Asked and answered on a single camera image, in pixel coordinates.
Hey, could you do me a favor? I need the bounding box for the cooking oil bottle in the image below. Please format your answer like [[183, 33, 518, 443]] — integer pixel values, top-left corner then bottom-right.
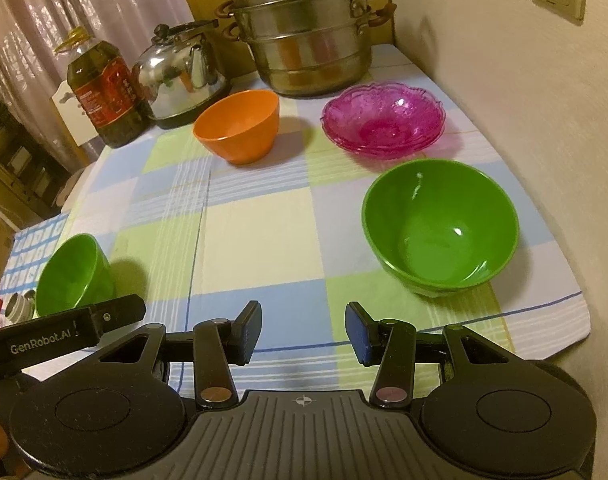
[[54, 27, 152, 149]]

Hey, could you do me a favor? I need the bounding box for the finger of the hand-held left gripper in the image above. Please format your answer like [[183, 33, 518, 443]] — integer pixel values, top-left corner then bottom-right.
[[90, 296, 146, 345]]

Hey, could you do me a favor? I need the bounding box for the dark shelf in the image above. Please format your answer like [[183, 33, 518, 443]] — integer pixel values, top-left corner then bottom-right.
[[0, 85, 80, 226]]

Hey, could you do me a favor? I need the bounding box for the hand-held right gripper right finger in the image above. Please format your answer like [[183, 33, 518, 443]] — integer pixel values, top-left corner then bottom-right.
[[345, 301, 527, 407]]

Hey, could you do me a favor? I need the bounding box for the stainless steel steamer pot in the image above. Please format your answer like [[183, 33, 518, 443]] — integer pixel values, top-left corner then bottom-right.
[[215, 0, 397, 98]]

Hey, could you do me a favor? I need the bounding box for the blue grid cloth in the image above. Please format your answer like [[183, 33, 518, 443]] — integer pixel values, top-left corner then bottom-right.
[[0, 212, 72, 311]]

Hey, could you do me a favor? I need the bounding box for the stainless steel kettle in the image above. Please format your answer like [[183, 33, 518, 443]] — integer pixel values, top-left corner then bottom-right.
[[131, 20, 230, 130]]

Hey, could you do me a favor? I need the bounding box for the orange plastic bowl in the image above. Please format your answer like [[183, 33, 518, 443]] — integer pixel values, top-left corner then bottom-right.
[[193, 90, 281, 165]]

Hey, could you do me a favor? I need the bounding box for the checked tablecloth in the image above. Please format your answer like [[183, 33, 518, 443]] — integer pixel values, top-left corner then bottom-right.
[[66, 42, 592, 406]]

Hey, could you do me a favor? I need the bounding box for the white round jar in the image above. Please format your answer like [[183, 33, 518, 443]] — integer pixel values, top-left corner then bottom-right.
[[1, 291, 37, 322]]

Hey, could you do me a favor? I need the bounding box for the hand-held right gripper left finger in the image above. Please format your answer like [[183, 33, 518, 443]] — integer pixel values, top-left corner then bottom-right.
[[84, 301, 262, 409]]

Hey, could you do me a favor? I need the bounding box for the green plastic bowl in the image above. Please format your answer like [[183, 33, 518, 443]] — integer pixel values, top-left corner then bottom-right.
[[35, 233, 117, 318], [361, 159, 520, 298]]

